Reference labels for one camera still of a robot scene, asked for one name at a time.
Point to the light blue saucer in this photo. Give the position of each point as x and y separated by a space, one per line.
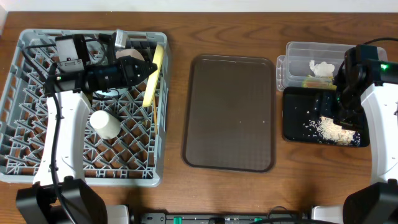
112 92

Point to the grey plastic dish rack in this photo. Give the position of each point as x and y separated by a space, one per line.
135 157

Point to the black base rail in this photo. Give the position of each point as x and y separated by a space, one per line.
164 217

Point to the white pink bowl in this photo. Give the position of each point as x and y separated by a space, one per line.
130 54

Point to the yellow round plate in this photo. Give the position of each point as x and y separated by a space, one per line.
153 78

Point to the white small cup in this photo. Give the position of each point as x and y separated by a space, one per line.
105 124

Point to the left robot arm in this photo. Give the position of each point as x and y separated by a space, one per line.
59 193

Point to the black plastic waste tray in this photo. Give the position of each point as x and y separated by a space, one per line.
297 109

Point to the spilled rice pile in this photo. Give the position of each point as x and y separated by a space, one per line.
324 130

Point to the green orange snack wrapper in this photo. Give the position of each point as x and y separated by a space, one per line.
319 83

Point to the wooden chopstick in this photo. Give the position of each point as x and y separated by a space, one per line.
154 106

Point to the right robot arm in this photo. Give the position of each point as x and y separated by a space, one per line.
375 85

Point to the white paper napkin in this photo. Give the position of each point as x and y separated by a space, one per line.
322 70

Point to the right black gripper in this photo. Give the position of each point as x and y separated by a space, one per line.
354 124

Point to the clear plastic waste bin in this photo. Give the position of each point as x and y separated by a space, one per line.
293 67

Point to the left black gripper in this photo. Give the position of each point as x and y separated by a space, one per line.
125 72

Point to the dark brown serving tray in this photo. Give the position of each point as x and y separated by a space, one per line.
231 114

